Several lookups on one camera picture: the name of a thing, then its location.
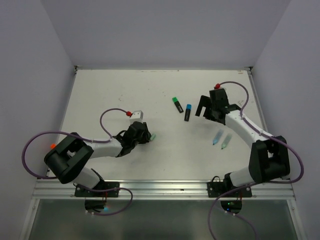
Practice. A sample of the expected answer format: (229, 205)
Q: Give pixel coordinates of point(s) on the blue translucent pen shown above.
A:
(217, 137)

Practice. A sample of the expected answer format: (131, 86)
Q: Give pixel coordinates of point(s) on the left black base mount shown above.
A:
(96, 200)

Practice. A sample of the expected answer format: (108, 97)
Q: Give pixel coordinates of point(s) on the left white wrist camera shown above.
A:
(137, 116)

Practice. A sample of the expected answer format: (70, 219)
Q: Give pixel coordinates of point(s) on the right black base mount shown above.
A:
(234, 203)

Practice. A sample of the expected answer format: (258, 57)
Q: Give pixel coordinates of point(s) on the aluminium front rail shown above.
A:
(166, 190)

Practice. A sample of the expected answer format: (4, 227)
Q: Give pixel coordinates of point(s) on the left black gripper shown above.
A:
(146, 135)

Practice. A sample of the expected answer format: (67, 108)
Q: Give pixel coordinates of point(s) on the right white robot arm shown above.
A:
(268, 160)

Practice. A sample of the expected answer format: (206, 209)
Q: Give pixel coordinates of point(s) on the green translucent pen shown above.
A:
(226, 141)

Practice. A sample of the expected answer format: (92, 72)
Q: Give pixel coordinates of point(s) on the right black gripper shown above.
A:
(205, 101)

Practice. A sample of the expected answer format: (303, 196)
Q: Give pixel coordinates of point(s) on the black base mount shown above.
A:
(96, 200)
(234, 203)

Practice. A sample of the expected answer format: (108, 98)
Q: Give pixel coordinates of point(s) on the green-capped black highlighter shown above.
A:
(177, 105)

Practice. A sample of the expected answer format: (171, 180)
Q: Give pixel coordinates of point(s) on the blue-capped black highlighter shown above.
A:
(187, 112)

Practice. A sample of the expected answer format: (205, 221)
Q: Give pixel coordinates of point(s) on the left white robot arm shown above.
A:
(68, 159)

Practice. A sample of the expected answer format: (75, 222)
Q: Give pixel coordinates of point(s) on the light green pen cap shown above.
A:
(152, 137)

